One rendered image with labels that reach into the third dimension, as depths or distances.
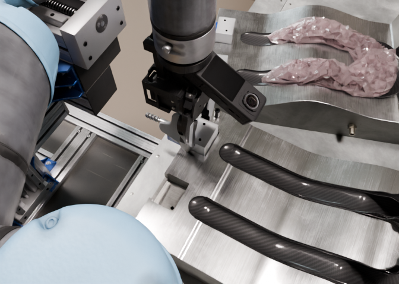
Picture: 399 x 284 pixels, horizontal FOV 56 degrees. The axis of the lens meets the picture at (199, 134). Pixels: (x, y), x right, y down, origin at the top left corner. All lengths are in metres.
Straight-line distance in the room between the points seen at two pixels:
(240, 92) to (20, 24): 0.30
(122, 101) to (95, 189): 0.57
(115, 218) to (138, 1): 2.16
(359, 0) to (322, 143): 0.45
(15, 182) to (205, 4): 0.25
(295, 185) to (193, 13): 0.35
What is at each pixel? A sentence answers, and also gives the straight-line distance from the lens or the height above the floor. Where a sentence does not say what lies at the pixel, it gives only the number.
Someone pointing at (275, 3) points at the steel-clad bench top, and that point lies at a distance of 1.03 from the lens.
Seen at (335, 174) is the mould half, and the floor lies 0.90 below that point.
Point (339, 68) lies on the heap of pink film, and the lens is 0.74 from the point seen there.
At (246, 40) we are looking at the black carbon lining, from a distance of 0.85.
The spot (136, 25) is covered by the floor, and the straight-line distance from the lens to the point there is 2.15.
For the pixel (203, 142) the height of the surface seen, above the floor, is 0.92.
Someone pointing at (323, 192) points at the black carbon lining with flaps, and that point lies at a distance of 0.63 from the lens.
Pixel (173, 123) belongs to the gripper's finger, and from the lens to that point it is 0.57.
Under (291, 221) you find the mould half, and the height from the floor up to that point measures 0.89.
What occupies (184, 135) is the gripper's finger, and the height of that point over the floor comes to 0.98.
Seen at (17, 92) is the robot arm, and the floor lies 1.27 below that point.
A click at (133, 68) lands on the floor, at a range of 1.94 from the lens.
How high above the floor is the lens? 1.45
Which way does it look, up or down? 59 degrees down
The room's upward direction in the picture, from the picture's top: straight up
